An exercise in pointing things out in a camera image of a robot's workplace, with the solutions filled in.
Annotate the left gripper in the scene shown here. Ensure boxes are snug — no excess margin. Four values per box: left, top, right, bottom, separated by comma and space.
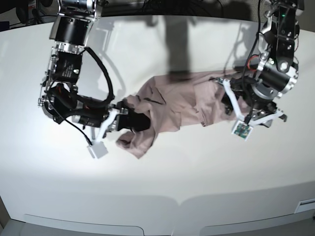
218, 78, 287, 141

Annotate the pink T-shirt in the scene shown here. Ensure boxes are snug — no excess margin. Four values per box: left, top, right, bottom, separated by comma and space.
116, 70, 241, 158

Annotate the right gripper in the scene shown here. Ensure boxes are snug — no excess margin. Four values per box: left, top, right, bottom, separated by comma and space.
90, 108, 151, 146

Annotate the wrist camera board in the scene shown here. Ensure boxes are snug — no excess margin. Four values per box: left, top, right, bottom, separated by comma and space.
232, 120, 253, 141
87, 142, 108, 159

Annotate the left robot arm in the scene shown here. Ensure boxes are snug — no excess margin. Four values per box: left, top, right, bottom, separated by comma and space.
215, 0, 305, 140

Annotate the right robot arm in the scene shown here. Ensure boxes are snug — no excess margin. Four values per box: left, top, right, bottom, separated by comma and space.
38, 0, 151, 158

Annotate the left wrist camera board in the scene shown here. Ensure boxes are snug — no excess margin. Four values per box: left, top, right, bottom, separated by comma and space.
232, 120, 253, 141

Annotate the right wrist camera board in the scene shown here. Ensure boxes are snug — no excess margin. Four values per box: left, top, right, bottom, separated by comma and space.
87, 142, 108, 159

